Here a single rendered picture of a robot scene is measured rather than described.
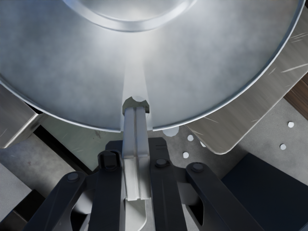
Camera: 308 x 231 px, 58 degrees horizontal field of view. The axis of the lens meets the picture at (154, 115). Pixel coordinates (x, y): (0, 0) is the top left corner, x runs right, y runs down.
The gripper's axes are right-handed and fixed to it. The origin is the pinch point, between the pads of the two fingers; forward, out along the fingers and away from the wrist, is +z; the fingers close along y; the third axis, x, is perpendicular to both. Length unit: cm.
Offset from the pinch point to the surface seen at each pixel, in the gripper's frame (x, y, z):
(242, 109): 0.1, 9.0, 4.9
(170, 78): 2.9, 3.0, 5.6
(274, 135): -42, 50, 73
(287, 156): -50, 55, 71
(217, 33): 6.1, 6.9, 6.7
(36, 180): -12.9, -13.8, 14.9
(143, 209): -21.3, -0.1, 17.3
